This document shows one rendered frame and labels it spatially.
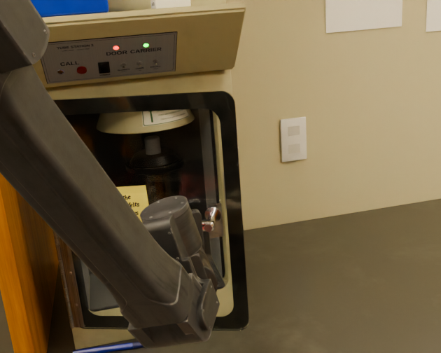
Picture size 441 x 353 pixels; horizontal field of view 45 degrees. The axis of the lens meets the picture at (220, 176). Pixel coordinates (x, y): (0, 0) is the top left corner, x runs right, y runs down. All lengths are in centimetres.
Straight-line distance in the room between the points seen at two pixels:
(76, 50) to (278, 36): 70
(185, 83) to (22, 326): 46
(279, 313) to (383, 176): 64
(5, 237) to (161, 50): 36
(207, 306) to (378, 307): 56
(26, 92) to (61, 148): 5
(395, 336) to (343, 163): 62
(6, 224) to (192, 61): 36
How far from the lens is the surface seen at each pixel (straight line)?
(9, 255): 86
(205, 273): 63
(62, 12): 76
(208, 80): 89
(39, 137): 39
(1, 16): 34
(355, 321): 105
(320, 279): 118
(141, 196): 85
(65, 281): 96
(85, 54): 80
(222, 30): 80
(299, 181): 146
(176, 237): 59
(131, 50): 80
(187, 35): 79
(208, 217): 81
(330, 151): 147
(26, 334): 92
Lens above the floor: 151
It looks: 18 degrees down
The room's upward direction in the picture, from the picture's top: 4 degrees counter-clockwise
